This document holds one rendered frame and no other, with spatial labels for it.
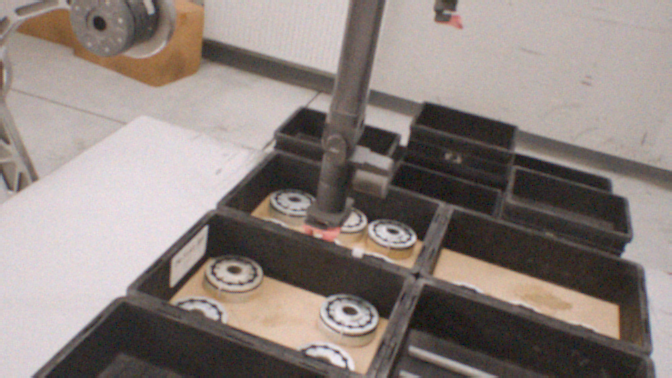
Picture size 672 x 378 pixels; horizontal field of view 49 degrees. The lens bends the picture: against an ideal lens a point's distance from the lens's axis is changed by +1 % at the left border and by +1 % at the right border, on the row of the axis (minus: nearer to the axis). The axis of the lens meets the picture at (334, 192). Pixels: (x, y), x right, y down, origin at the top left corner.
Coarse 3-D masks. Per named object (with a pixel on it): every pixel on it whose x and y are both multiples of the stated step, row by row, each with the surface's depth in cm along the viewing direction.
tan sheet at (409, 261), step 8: (264, 200) 162; (264, 208) 159; (264, 216) 156; (368, 224) 160; (304, 232) 153; (360, 240) 154; (416, 240) 158; (352, 248) 151; (360, 248) 152; (368, 248) 152; (416, 248) 156; (416, 256) 153; (400, 264) 149; (408, 264) 150
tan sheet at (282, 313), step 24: (192, 288) 131; (264, 288) 134; (288, 288) 135; (240, 312) 127; (264, 312) 128; (288, 312) 129; (312, 312) 131; (264, 336) 123; (288, 336) 124; (312, 336) 125; (360, 360) 122
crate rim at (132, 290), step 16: (256, 224) 134; (304, 240) 132; (160, 256) 120; (352, 256) 130; (144, 272) 116; (384, 272) 129; (400, 272) 129; (128, 288) 112; (160, 304) 110; (400, 304) 122; (208, 320) 109; (240, 336) 107; (256, 336) 108; (384, 336) 113; (288, 352) 106; (304, 352) 106; (384, 352) 110; (336, 368) 105; (368, 368) 106
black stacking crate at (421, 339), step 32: (416, 320) 131; (448, 320) 129; (480, 320) 127; (512, 320) 125; (448, 352) 128; (480, 352) 130; (512, 352) 127; (544, 352) 125; (576, 352) 124; (608, 352) 122
